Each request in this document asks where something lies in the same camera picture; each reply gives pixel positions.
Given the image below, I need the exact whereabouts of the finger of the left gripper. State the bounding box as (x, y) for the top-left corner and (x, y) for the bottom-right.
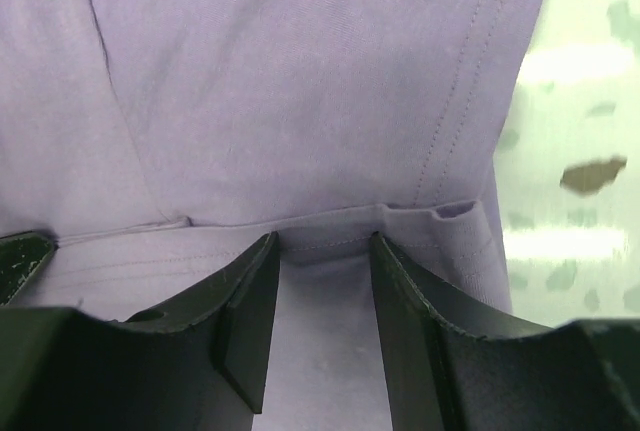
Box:
(1, 231), (56, 305)

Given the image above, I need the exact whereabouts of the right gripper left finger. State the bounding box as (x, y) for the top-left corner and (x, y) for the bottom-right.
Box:
(1, 233), (280, 431)

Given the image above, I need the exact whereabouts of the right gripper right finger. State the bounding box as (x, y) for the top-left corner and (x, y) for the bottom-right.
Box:
(369, 234), (639, 431)

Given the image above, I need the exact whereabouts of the lavender t shirt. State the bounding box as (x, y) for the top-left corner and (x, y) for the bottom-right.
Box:
(1, 0), (543, 430)

